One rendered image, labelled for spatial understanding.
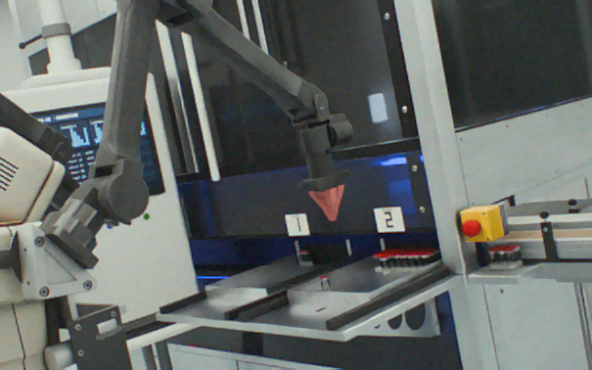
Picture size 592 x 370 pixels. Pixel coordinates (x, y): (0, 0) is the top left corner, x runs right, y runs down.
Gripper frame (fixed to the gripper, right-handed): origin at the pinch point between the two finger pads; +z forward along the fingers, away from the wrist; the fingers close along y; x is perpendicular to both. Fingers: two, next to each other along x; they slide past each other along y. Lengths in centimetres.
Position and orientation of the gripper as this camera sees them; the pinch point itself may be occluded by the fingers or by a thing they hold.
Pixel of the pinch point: (332, 216)
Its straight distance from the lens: 160.5
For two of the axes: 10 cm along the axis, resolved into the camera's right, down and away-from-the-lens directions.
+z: 2.2, 9.7, 1.0
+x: -6.6, 0.8, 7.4
